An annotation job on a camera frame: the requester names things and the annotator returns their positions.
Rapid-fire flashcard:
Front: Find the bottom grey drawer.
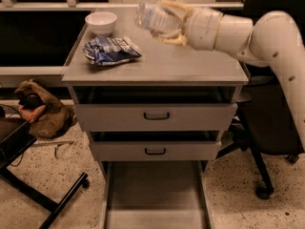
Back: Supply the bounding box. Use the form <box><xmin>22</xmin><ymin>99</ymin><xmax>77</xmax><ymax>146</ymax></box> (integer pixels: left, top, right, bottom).
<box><xmin>99</xmin><ymin>161</ymin><xmax>214</xmax><ymax>229</ymax></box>

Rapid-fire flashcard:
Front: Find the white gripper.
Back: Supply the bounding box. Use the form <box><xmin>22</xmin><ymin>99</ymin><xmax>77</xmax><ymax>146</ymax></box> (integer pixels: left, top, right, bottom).
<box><xmin>152</xmin><ymin>0</ymin><xmax>223</xmax><ymax>51</ymax></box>

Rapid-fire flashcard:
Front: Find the blue plastic bottle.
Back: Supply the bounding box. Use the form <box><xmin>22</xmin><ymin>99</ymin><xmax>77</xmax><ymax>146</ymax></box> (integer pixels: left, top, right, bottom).
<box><xmin>134</xmin><ymin>2</ymin><xmax>180</xmax><ymax>32</ymax></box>

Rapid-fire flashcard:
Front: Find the grey drawer cabinet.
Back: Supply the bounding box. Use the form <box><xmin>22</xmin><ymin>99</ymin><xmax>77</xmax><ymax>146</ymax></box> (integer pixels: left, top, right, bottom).
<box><xmin>63</xmin><ymin>7</ymin><xmax>247</xmax><ymax>223</ymax></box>

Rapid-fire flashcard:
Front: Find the middle grey drawer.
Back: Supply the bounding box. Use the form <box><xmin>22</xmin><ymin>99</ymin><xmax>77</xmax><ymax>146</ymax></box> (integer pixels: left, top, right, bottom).
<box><xmin>91</xmin><ymin>131</ymin><xmax>221</xmax><ymax>161</ymax></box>

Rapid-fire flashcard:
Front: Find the white ceramic bowl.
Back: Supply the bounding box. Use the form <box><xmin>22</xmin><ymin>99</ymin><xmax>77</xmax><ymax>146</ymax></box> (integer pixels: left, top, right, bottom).
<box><xmin>85</xmin><ymin>11</ymin><xmax>117</xmax><ymax>36</ymax></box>

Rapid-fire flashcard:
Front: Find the grey drawer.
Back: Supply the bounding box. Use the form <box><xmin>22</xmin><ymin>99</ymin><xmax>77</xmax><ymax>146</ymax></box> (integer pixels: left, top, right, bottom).
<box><xmin>91</xmin><ymin>131</ymin><xmax>221</xmax><ymax>161</ymax></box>
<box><xmin>99</xmin><ymin>161</ymin><xmax>214</xmax><ymax>229</ymax></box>
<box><xmin>74</xmin><ymin>86</ymin><xmax>237</xmax><ymax>132</ymax></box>

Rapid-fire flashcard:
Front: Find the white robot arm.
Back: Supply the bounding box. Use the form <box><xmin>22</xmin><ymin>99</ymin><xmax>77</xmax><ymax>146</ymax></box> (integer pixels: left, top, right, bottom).
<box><xmin>153</xmin><ymin>0</ymin><xmax>305</xmax><ymax>146</ymax></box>

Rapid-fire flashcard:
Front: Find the blue chip bag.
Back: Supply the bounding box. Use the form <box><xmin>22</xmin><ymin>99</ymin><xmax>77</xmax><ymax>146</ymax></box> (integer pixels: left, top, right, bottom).
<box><xmin>82</xmin><ymin>36</ymin><xmax>141</xmax><ymax>67</ymax></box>

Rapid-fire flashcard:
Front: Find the brown backpack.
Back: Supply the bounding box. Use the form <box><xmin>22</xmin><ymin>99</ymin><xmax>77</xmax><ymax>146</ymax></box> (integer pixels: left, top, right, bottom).
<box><xmin>14</xmin><ymin>79</ymin><xmax>74</xmax><ymax>138</ymax></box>

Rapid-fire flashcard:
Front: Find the top grey drawer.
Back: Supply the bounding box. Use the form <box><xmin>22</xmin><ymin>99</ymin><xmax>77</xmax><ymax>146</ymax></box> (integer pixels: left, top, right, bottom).
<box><xmin>74</xmin><ymin>86</ymin><xmax>237</xmax><ymax>132</ymax></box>

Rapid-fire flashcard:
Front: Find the black office chair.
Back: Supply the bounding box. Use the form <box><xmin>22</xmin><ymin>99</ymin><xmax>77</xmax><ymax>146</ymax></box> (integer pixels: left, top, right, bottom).
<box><xmin>218</xmin><ymin>0</ymin><xmax>305</xmax><ymax>199</ymax></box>

